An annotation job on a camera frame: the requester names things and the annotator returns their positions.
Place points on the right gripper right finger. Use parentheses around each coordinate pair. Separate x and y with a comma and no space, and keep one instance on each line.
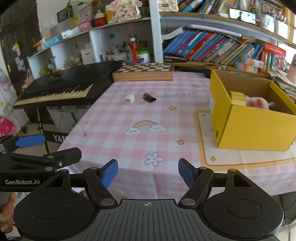
(198,181)

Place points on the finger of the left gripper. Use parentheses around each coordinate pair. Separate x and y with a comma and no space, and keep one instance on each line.
(63,158)
(12,143)

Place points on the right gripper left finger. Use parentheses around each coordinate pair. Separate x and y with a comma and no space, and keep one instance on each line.
(97,182)

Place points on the person's left hand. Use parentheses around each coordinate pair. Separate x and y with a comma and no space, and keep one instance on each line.
(7,214)

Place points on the cream orange-bordered mat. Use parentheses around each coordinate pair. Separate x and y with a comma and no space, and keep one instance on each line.
(220,159)

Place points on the yellow cardboard box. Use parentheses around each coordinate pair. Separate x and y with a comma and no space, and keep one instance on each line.
(248,128)

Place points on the pink checkered tablecloth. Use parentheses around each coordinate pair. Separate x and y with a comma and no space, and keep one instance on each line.
(149,139)

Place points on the black electronic keyboard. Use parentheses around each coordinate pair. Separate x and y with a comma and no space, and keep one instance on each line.
(80,85)

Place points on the white charger plug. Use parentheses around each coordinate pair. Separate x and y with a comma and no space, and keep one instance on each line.
(130,99)

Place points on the yellow tape roll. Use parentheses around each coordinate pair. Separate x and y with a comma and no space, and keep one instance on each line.
(237,98)

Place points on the black binder clip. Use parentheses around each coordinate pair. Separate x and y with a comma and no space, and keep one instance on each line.
(146,97)

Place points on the pink plush toy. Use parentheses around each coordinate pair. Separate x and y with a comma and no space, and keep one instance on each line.
(258,102)

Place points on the dark wooden tray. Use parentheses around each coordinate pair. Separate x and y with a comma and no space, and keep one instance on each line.
(210,66)

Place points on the wooden chess board box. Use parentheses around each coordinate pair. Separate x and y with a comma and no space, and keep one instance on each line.
(144,72)

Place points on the white pen holder box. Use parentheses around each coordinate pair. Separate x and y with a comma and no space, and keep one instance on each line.
(118,57)

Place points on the black stapler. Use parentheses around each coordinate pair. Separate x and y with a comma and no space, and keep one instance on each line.
(174,58)

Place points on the green lid white jar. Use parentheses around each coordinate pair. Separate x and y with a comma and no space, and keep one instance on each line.
(143,56)

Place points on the red hanging tassel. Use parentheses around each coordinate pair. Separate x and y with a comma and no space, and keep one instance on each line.
(134,49)

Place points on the row of colourful books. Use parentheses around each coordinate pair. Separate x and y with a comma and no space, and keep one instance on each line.
(220,48)

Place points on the white bookshelf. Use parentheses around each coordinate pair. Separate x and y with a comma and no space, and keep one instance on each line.
(150,29)

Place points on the pink floral doll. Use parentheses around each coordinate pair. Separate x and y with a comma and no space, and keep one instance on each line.
(125,10)

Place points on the white quilted handbag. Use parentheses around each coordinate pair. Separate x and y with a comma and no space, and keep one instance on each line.
(168,5)

